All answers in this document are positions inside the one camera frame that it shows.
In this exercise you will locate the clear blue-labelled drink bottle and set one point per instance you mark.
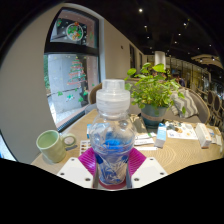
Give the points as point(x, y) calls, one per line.
point(112, 133)

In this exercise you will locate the round wreath window decal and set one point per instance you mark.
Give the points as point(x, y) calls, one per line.
point(74, 31)

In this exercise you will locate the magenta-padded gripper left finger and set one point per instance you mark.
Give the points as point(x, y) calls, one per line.
point(76, 170)

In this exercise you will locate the pale green ceramic mug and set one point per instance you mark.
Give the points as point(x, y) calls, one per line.
point(51, 146)

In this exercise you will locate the flat round red coaster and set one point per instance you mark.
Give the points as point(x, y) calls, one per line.
point(115, 186)

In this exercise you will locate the group of ceiling spot lights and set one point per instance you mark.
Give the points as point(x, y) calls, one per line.
point(140, 10)

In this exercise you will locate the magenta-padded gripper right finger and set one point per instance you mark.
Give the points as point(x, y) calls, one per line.
point(148, 168)

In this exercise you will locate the group of wooden dining chairs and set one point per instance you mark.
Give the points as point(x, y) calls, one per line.
point(215, 101)

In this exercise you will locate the small blue white carton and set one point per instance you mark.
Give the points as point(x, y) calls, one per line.
point(161, 135)

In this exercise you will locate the red pill blister pack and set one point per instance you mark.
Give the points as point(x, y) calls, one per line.
point(84, 147)

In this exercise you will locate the person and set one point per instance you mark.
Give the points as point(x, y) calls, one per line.
point(178, 79)

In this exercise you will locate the christmas tree window decal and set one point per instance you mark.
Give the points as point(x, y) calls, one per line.
point(76, 73)

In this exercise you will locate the printed paper brochure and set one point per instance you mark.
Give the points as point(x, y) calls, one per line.
point(181, 130)

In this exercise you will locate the thick white book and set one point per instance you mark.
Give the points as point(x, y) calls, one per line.
point(203, 135)

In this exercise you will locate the green potted plant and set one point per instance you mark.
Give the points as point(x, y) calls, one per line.
point(153, 90)

